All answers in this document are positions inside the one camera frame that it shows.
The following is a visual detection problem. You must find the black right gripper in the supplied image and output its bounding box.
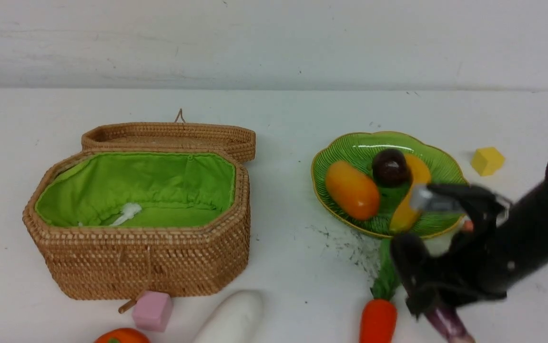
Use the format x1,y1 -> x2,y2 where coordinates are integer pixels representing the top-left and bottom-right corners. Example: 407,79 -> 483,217
390,184 -> 511,318

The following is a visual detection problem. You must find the purple eggplant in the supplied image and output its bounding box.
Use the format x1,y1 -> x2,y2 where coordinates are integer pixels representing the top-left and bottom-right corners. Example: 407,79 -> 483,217
424,306 -> 475,343

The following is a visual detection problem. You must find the orange carrot with green top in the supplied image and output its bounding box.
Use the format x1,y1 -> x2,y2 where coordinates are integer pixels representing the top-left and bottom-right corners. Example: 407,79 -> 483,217
358,239 -> 400,343

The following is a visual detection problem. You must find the dark purple mangosteen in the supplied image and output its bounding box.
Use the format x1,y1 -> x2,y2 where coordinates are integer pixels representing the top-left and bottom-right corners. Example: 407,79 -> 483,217
371,148 -> 411,188

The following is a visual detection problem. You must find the white radish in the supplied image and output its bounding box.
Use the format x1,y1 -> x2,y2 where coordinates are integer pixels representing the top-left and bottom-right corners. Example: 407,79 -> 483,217
193,290 -> 264,343

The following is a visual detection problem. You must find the orange persimmon with green leaf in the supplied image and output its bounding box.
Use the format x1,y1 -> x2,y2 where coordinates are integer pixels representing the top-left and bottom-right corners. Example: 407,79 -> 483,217
94,327 -> 151,343

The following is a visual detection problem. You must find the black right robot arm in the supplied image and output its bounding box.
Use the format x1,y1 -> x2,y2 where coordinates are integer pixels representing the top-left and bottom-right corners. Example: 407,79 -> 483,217
390,163 -> 548,317

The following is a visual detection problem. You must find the orange foam cube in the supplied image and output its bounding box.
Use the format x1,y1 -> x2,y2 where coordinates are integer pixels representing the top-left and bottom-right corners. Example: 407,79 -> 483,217
460,219 -> 474,232

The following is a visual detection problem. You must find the yellow banana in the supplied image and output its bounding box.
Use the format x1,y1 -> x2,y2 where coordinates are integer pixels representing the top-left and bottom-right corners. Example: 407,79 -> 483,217
389,153 -> 431,234

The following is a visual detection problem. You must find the yellow foam cube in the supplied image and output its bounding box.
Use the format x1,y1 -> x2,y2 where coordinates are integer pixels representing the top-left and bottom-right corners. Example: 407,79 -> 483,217
470,146 -> 506,177

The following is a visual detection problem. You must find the orange yellow mango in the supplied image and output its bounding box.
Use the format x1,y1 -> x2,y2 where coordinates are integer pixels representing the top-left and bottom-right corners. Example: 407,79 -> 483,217
325,160 -> 381,221

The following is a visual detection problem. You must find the green leaf-shaped plate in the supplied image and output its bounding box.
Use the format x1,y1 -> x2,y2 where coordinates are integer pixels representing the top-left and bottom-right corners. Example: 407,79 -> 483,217
311,131 -> 468,239

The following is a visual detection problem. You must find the woven wicker basket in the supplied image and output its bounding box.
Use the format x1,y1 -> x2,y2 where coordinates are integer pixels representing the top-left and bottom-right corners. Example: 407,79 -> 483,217
22,111 -> 257,300

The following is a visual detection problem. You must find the pink foam cube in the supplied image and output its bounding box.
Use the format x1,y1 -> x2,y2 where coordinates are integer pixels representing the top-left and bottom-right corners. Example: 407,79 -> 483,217
132,291 -> 173,333

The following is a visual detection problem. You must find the wooden basket toggle peg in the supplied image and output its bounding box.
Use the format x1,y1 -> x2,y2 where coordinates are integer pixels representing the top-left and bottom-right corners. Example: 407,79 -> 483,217
118,298 -> 137,314

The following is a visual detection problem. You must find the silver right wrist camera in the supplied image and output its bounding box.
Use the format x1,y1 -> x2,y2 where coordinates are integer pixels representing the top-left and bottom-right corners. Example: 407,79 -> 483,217
409,184 -> 466,214

